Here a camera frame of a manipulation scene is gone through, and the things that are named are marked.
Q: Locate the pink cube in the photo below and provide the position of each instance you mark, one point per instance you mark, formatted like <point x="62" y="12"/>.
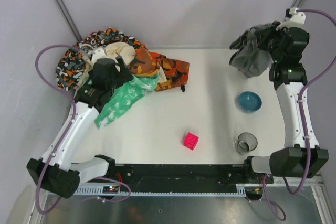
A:
<point x="190" y="141"/>

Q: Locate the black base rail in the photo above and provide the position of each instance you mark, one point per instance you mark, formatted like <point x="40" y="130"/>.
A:
<point x="165" y="176"/>

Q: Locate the blue ceramic bowl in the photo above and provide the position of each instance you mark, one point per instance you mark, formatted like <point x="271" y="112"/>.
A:
<point x="249" y="101"/>

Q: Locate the red orange camouflage cloth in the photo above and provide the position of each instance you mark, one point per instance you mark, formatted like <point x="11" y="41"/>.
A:
<point x="172" y="73"/>

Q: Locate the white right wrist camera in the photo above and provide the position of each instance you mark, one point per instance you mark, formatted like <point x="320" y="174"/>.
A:
<point x="294" y="18"/>

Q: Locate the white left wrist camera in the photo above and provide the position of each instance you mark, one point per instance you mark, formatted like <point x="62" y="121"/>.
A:
<point x="98" y="53"/>

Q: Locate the orange grey camouflage cloth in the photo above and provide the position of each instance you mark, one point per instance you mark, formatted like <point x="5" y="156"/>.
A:
<point x="71" y="67"/>

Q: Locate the green tie-dye cloth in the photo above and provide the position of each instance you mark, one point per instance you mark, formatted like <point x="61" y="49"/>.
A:
<point x="124" y="98"/>

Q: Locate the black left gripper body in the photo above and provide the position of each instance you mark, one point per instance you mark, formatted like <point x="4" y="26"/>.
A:
<point x="119" y="70"/>

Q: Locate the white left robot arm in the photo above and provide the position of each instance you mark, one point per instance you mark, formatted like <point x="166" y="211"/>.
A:
<point x="54" y="171"/>

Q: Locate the cream white cloth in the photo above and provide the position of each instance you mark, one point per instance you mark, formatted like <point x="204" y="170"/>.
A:
<point x="113" y="50"/>

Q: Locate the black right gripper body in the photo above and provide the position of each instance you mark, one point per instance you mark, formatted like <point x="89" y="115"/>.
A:
<point x="273" y="41"/>

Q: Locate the clear glass cup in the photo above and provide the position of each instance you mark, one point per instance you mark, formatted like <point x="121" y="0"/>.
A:
<point x="246" y="142"/>

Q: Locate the grey slotted cable duct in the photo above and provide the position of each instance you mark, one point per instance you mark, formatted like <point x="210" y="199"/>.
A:
<point x="110" y="189"/>

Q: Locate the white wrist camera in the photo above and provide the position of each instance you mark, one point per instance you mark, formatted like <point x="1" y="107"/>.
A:
<point x="98" y="53"/>
<point x="294" y="18"/>

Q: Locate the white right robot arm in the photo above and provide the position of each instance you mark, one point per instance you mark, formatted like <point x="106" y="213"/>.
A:
<point x="301" y="155"/>

